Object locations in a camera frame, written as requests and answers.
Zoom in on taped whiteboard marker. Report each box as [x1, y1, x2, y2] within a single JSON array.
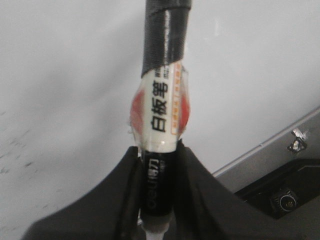
[[130, 0, 192, 240]]

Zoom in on black camera device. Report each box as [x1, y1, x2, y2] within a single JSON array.
[[235, 158, 320, 219]]

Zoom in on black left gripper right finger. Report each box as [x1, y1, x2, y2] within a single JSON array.
[[173, 142, 304, 240]]

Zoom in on white whiteboard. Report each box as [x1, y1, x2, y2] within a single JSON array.
[[0, 0, 320, 240]]

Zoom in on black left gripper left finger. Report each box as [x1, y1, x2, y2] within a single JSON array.
[[23, 146, 143, 240]]

